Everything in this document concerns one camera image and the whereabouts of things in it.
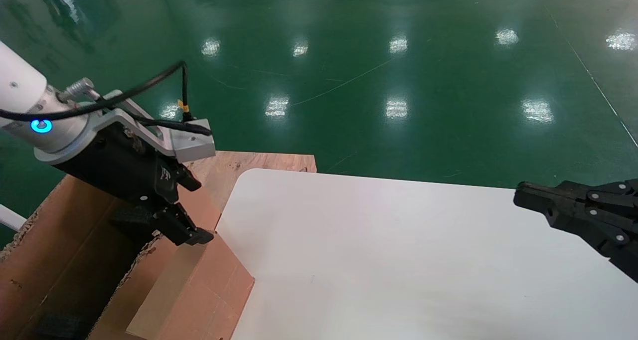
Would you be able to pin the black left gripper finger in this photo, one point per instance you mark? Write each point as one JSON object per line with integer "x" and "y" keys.
{"x": 184, "y": 228}
{"x": 190, "y": 183}

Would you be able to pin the large open cardboard box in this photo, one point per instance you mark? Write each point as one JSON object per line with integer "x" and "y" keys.
{"x": 55, "y": 240}

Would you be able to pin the light plywood board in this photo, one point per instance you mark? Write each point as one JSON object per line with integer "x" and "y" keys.
{"x": 259, "y": 163}

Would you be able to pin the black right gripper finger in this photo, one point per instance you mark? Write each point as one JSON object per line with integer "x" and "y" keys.
{"x": 598, "y": 225}
{"x": 613, "y": 191}

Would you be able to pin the small brown cardboard box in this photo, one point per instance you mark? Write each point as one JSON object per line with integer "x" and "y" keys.
{"x": 199, "y": 290}

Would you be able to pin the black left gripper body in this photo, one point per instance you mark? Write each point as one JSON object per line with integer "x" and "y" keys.
{"x": 124, "y": 165}

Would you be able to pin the silver camera mounting bracket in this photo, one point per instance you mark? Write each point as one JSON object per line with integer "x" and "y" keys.
{"x": 122, "y": 115}

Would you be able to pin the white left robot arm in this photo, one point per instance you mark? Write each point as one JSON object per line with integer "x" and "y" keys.
{"x": 20, "y": 88}

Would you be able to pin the white tube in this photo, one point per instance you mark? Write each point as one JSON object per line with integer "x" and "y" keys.
{"x": 10, "y": 218}

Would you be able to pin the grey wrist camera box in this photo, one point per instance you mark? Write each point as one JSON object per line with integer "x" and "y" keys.
{"x": 197, "y": 148}

